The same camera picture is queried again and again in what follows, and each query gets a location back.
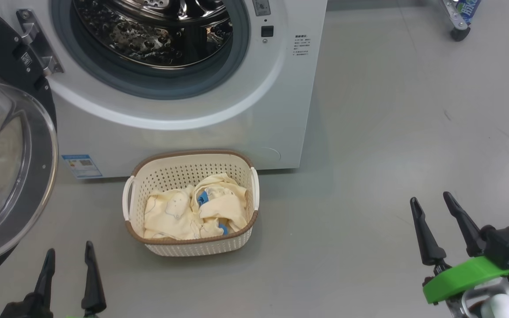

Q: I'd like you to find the cream perforated laundry basket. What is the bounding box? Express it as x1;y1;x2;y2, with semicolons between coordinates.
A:
122;149;260;257

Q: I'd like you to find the black-rimmed glass washer door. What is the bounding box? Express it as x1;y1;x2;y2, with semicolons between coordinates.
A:
0;0;58;292

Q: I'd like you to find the metal leg with caster wheel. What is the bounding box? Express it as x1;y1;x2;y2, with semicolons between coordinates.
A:
440;0;471;42

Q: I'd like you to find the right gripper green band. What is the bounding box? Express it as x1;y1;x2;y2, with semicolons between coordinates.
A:
410;191;509;305

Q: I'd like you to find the blue-capped water bottle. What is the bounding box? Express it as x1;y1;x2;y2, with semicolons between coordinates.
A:
456;0;482;25

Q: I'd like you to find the metal washer door hinge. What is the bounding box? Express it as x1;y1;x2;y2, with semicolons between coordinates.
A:
16;9;64;76

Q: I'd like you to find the blue energy label sticker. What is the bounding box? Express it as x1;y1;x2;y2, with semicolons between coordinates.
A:
61;154;103;179

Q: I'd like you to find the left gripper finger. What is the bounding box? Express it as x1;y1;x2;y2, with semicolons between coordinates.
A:
81;241;107;316
34;248;56;310

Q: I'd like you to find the white front-load washing machine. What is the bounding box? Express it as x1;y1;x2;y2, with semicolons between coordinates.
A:
0;0;328;179

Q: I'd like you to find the steel washer drum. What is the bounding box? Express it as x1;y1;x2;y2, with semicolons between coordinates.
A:
72;0;234;69

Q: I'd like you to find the cream garment with blue cuffs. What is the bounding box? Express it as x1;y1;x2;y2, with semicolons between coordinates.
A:
191;173;248;238

